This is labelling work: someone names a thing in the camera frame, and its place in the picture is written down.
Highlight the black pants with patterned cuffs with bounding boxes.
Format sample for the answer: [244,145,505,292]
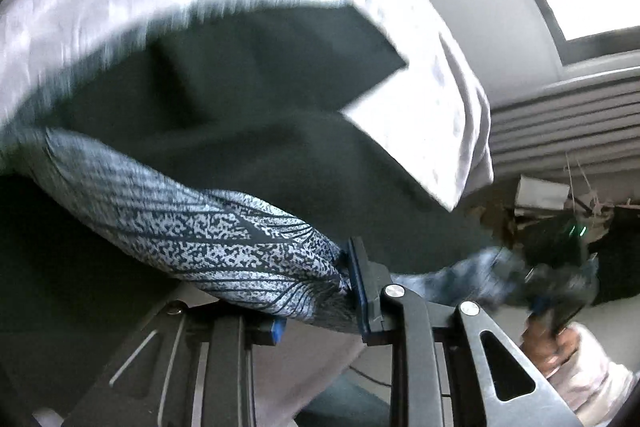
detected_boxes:
[1,5,518,333]

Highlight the white slatted radiator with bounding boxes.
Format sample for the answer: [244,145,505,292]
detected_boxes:
[489,76,639,179]

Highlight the person's right hand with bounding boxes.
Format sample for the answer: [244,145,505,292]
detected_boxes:
[521,317,579,377]

